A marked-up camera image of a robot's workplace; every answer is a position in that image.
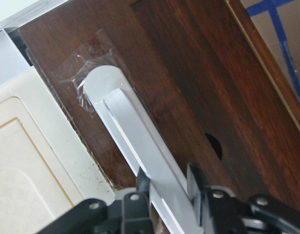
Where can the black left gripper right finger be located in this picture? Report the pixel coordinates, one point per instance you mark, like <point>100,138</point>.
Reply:
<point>218,212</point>

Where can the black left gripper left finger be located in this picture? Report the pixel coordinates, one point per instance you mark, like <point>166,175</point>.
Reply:
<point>128,215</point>

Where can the white drawer handle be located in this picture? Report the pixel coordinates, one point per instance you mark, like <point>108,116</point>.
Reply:
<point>140,143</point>

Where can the cream plastic storage box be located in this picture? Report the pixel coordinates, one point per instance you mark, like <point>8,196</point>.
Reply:
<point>45,169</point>

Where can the dark brown wooden drawer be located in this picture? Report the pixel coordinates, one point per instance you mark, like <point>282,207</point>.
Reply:
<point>212,100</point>

